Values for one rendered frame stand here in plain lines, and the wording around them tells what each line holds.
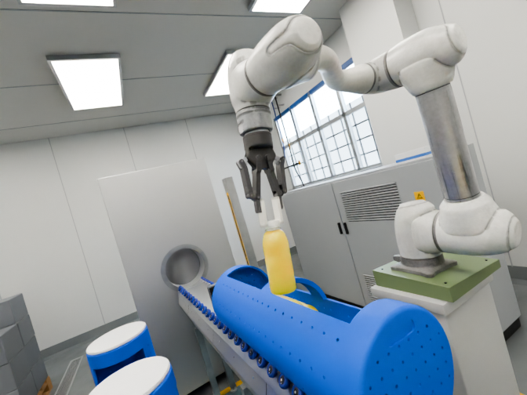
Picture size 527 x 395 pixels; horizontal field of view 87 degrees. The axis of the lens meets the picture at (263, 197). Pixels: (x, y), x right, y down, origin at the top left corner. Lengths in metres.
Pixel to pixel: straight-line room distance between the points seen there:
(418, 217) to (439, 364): 0.59
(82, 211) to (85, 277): 1.10
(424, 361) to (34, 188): 5.61
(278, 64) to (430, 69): 0.55
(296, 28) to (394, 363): 0.65
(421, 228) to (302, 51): 0.83
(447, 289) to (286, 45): 0.92
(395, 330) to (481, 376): 0.79
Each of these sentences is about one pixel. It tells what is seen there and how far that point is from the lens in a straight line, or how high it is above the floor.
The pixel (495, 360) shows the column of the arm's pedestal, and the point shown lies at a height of 0.69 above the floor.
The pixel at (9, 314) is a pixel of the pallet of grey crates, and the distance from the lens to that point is 4.17.
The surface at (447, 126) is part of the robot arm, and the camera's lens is 1.06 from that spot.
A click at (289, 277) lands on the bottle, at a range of 0.70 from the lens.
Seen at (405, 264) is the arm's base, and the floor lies 1.09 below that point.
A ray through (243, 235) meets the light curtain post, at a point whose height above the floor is 1.28.
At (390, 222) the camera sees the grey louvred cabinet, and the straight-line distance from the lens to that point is 2.56.
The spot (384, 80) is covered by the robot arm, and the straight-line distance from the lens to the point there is 1.09.
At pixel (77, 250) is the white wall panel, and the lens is 5.63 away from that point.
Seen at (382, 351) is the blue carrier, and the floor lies 1.18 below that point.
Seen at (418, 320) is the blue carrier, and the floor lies 1.19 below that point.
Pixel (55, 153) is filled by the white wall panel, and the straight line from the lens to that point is 5.83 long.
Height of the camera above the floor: 1.53
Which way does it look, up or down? 1 degrees down
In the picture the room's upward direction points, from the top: 16 degrees counter-clockwise
